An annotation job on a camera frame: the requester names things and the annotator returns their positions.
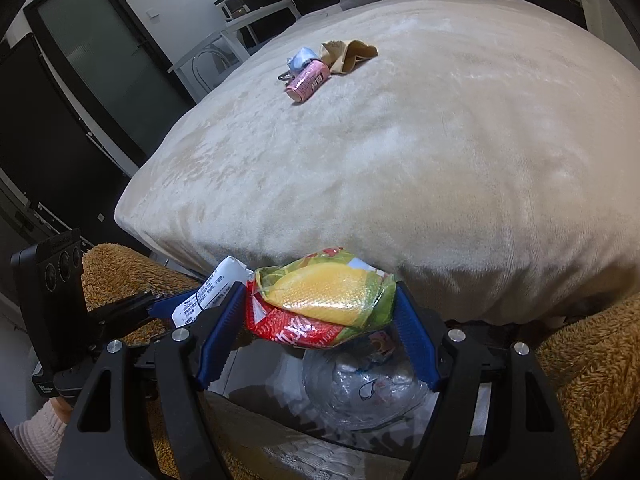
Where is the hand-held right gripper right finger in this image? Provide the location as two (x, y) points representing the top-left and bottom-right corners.
(395, 282), (583, 480)

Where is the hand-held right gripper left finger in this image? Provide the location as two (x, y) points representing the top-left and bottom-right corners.
(52, 287), (248, 480)

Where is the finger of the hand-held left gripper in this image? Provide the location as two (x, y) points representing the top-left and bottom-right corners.
(86, 287), (173, 321)
(95, 294), (223, 343)

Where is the pink snack packet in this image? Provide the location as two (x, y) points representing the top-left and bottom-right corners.
(365, 330), (403, 363)

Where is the white printed wrapper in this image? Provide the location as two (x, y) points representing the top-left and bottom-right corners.
(171, 256), (255, 331)

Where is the yellow red snack packet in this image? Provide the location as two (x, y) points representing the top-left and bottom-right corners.
(245, 247), (398, 350)

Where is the pink drink can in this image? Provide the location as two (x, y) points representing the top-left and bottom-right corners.
(285, 60), (331, 102)

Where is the blue white wrapper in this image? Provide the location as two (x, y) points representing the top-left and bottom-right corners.
(286, 47), (321, 72)

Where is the brown paper bag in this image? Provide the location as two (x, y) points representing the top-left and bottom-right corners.
(320, 40), (379, 76)

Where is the person's left forearm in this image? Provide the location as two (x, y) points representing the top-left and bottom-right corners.
(12, 399), (76, 478)

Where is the person's left leg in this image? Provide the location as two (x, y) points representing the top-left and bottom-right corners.
(80, 244), (241, 480)

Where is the person's leg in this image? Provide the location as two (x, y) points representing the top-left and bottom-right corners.
(537, 294), (640, 480)
(80, 244), (241, 480)

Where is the black wardrobe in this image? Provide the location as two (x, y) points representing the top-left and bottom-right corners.
(0, 32), (151, 256)

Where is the beige plush blanket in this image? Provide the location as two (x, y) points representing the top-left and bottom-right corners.
(114, 0), (640, 356)

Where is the person's right leg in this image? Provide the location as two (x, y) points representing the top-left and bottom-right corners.
(537, 294), (640, 480)

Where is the black framed glass door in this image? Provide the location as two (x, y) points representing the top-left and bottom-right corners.
(22, 0), (198, 176)

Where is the white chair with grey cushion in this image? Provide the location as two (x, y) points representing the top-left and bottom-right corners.
(190, 35), (251, 91)

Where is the white desk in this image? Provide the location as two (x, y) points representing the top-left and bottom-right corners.
(167, 0), (303, 103)

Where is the black bedside table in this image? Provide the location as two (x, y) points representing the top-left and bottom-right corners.
(510, 0), (588, 28)

